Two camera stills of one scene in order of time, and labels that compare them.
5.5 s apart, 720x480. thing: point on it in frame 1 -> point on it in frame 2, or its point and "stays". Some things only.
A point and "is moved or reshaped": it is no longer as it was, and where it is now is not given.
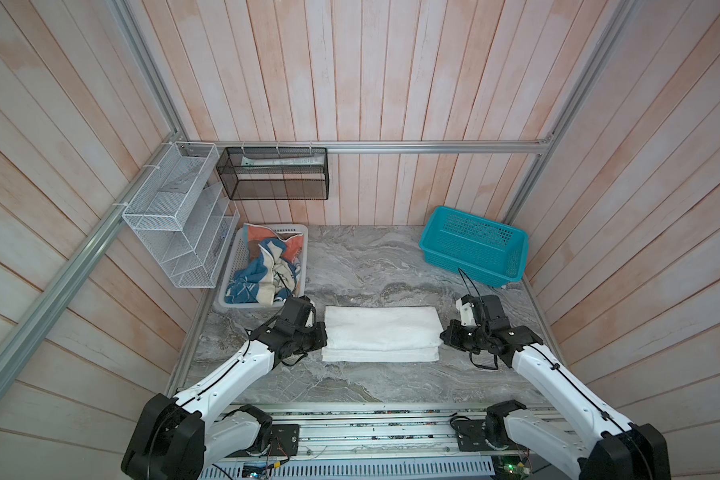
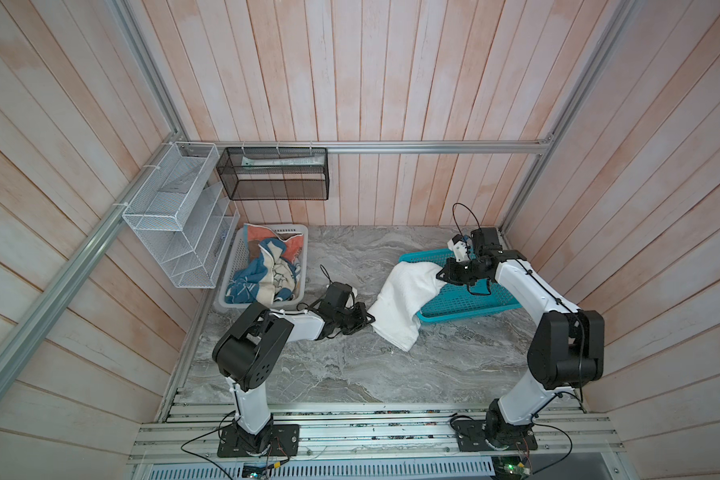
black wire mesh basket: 275,173 stays
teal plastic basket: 474,249 is moved or reshaped
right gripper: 450,336 -> 450,271
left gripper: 321,338 -> 362,316
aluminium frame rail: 366,147 stays
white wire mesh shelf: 185,216 stays
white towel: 382,334 -> 395,315
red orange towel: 293,245 stays
